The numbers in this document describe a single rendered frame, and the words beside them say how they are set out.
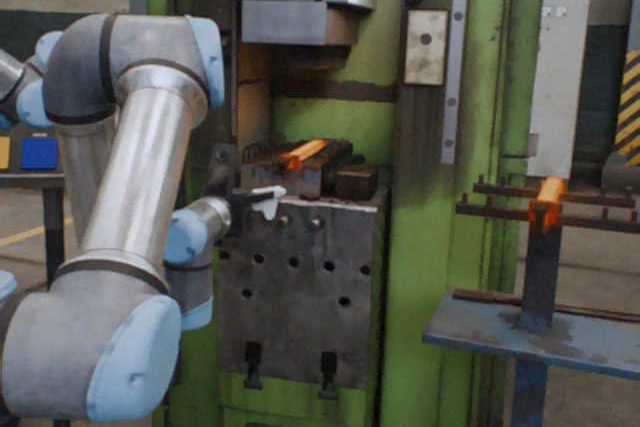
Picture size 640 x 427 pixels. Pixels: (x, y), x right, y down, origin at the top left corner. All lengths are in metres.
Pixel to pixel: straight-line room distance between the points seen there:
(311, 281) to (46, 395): 1.08
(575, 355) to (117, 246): 0.91
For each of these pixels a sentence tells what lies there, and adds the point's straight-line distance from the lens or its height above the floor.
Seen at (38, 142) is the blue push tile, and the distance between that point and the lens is 1.76.
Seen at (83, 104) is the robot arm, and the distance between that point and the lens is 1.01.
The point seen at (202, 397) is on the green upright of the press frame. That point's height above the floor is 0.27.
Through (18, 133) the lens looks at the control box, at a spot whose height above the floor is 1.05.
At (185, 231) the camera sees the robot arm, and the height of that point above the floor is 1.00.
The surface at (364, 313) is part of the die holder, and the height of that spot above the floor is 0.66.
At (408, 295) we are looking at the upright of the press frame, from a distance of 1.90.
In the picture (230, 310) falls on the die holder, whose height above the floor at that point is 0.63.
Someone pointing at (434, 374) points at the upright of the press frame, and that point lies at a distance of 1.97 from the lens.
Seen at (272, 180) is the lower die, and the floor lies 0.95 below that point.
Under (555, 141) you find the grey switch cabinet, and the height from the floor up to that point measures 0.44.
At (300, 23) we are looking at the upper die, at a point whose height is 1.32.
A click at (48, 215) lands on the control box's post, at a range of 1.90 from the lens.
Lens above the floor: 1.29
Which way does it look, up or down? 12 degrees down
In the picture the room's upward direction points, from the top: 2 degrees clockwise
